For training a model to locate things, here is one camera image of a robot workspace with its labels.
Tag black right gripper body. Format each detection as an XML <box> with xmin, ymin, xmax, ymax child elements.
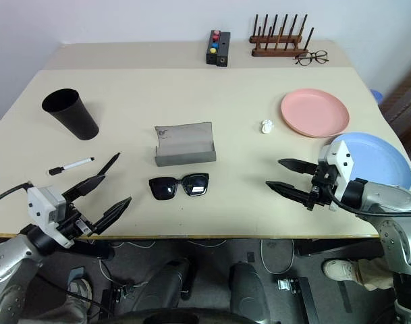
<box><xmin>305</xmin><ymin>161</ymin><xmax>341</xmax><ymax>212</ymax></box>

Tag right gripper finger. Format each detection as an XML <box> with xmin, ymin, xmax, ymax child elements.
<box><xmin>265</xmin><ymin>181</ymin><xmax>311</xmax><ymax>207</ymax></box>
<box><xmin>277</xmin><ymin>158</ymin><xmax>319</xmax><ymax>176</ymax></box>

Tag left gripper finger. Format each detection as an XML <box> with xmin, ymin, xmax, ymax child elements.
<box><xmin>89</xmin><ymin>196</ymin><xmax>133</xmax><ymax>236</ymax></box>
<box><xmin>61</xmin><ymin>173</ymin><xmax>107</xmax><ymax>204</ymax></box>

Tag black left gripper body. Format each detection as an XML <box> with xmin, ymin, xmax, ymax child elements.
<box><xmin>56</xmin><ymin>194</ymin><xmax>99</xmax><ymax>241</ymax></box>

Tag black sunglasses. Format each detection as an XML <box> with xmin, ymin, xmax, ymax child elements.
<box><xmin>148</xmin><ymin>172</ymin><xmax>211</xmax><ymax>202</ymax></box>

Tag white marker with black cap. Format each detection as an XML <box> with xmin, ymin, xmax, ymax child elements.
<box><xmin>48</xmin><ymin>156</ymin><xmax>96</xmax><ymax>177</ymax></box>

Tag black table foot bar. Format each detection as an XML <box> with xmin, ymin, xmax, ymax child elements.
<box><xmin>65</xmin><ymin>237</ymin><xmax>115</xmax><ymax>261</ymax></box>
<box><xmin>294</xmin><ymin>238</ymin><xmax>382</xmax><ymax>258</ymax></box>

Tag pink plate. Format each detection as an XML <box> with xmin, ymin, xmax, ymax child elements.
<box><xmin>280</xmin><ymin>88</ymin><xmax>350</xmax><ymax>139</ymax></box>

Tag grey sneaker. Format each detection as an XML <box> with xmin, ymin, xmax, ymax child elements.
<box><xmin>67</xmin><ymin>277</ymin><xmax>93</xmax><ymax>307</ymax></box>

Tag blue plate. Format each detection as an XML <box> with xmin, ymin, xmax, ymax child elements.
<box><xmin>328</xmin><ymin>132</ymin><xmax>411</xmax><ymax>192</ymax></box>

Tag black plastic cup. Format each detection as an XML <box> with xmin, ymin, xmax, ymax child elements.
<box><xmin>41</xmin><ymin>88</ymin><xmax>100</xmax><ymax>141</ymax></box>

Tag small black floor device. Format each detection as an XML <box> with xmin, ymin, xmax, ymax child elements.
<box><xmin>110</xmin><ymin>282</ymin><xmax>133</xmax><ymax>302</ymax></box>

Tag white sneaker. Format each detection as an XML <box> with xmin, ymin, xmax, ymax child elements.
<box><xmin>323</xmin><ymin>259</ymin><xmax>361</xmax><ymax>281</ymax></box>

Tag grey trouser leg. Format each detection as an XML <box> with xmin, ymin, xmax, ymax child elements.
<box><xmin>18</xmin><ymin>292</ymin><xmax>88</xmax><ymax>324</ymax></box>

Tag grey rectangular tray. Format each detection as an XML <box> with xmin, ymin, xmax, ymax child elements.
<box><xmin>154</xmin><ymin>121</ymin><xmax>217</xmax><ymax>167</ymax></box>

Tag beige trouser leg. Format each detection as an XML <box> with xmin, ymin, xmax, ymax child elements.
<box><xmin>354</xmin><ymin>259</ymin><xmax>395</xmax><ymax>292</ymax></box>

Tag dark framed eyeglasses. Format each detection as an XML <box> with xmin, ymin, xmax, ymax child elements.
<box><xmin>294</xmin><ymin>50</ymin><xmax>330</xmax><ymax>67</ymax></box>

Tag brown wooden peg rack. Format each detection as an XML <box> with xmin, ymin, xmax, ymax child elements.
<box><xmin>248</xmin><ymin>13</ymin><xmax>315</xmax><ymax>58</ymax></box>

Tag plain black box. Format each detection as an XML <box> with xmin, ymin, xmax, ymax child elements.
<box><xmin>216</xmin><ymin>31</ymin><xmax>232</xmax><ymax>68</ymax></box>

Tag black box with coloured buttons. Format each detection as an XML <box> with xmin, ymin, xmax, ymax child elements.
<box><xmin>205</xmin><ymin>30</ymin><xmax>223</xmax><ymax>66</ymax></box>

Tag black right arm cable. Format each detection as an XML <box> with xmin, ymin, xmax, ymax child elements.
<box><xmin>321</xmin><ymin>187</ymin><xmax>411</xmax><ymax>219</ymax></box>

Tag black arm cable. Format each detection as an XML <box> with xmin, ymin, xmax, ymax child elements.
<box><xmin>321</xmin><ymin>187</ymin><xmax>411</xmax><ymax>219</ymax></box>
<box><xmin>0</xmin><ymin>181</ymin><xmax>34</xmax><ymax>211</ymax></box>

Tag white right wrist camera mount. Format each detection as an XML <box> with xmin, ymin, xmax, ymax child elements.
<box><xmin>318</xmin><ymin>139</ymin><xmax>356</xmax><ymax>212</ymax></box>

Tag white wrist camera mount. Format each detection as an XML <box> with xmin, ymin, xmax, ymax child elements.
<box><xmin>318</xmin><ymin>139</ymin><xmax>356</xmax><ymax>212</ymax></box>
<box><xmin>26</xmin><ymin>184</ymin><xmax>75</xmax><ymax>250</ymax></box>

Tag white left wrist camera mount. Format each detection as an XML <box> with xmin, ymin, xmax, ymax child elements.
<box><xmin>26</xmin><ymin>184</ymin><xmax>75</xmax><ymax>250</ymax></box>

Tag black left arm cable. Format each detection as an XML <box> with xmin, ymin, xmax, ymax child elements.
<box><xmin>0</xmin><ymin>181</ymin><xmax>34</xmax><ymax>211</ymax></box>

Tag white floor cable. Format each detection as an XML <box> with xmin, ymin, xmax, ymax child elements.
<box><xmin>98</xmin><ymin>238</ymin><xmax>228</xmax><ymax>292</ymax></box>

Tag black metal floor bracket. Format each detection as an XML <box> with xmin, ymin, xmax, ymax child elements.
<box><xmin>277</xmin><ymin>277</ymin><xmax>320</xmax><ymax>324</ymax></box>

